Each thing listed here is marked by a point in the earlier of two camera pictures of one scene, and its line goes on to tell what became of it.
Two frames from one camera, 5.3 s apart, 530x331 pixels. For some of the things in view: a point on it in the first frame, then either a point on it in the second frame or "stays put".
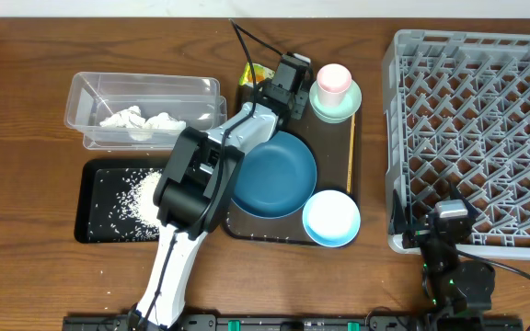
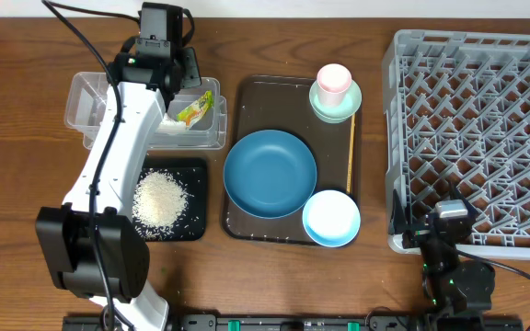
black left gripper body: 295,107 -> 175,68
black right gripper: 398,225 stays put
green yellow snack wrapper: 260,73 -> 194,110
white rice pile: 137,203 stays put
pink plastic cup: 332,82 stays put
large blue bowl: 276,177 stays put
